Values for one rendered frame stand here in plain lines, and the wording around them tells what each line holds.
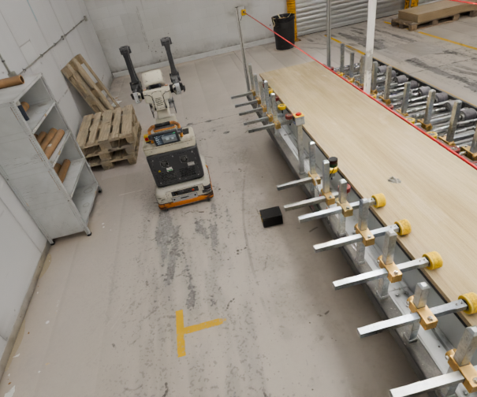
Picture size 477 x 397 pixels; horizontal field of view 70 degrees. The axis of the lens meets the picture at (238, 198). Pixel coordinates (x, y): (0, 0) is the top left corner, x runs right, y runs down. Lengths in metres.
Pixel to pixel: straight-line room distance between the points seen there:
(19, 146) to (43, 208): 0.70
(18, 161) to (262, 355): 2.73
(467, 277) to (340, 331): 1.07
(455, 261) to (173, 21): 8.55
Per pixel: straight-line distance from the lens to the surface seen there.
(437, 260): 1.87
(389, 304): 1.99
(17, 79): 3.97
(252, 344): 2.66
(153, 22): 9.53
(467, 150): 2.91
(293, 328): 2.70
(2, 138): 3.66
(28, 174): 3.78
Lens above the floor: 2.30
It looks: 37 degrees down
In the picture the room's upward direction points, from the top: 12 degrees counter-clockwise
